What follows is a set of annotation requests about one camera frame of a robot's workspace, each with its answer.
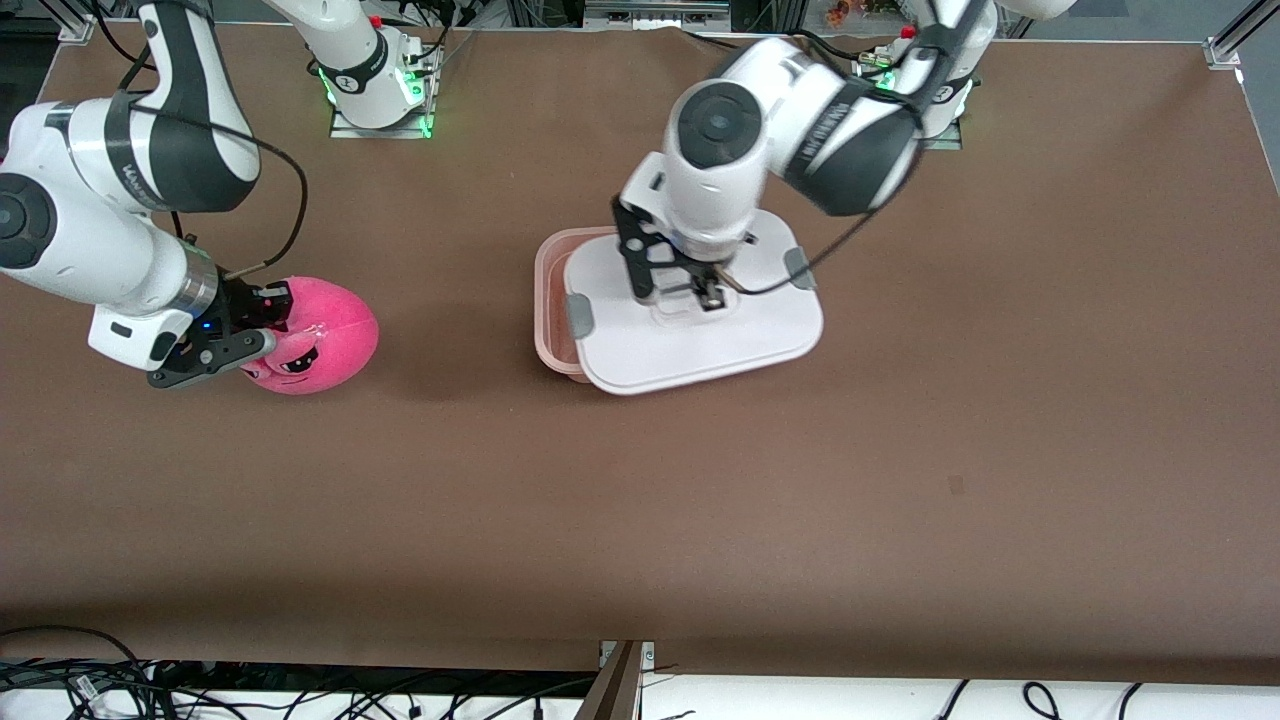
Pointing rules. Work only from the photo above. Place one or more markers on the aluminium frame bar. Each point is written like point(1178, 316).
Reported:
point(655, 10)

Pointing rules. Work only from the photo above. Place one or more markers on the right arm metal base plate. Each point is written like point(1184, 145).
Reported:
point(380, 132)

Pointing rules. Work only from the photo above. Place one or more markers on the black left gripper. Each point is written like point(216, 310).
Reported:
point(697, 272)

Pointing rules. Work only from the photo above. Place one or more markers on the brown paper table cover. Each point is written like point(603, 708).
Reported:
point(640, 520)

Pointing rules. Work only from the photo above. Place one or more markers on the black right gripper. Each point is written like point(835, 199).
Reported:
point(240, 303)

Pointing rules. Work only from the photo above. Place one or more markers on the white box lid grey clips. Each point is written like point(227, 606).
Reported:
point(700, 350)

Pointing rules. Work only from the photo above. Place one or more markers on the pink plush toy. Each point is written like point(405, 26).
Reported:
point(335, 340)

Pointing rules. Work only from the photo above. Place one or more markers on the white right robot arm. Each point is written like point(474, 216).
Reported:
point(90, 230)

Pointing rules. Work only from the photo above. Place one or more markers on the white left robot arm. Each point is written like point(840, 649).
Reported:
point(800, 110)

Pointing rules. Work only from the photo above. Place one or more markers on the aluminium frame profile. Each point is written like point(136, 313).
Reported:
point(78, 28)
point(1225, 45)

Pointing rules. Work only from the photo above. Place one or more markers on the translucent plastic box base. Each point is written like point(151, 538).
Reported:
point(550, 300)

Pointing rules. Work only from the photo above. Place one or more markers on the silver metal bracket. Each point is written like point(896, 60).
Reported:
point(648, 655)

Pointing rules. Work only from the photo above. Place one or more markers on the orange toy figure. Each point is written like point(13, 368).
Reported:
point(845, 10)

